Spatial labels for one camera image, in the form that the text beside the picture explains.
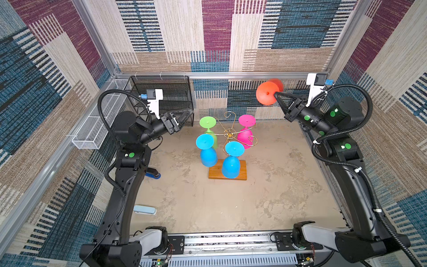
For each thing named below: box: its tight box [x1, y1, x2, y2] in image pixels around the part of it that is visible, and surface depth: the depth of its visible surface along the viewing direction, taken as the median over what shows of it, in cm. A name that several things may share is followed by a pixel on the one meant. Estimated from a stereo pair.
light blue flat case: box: [133, 205, 157, 216], surface depth 83 cm
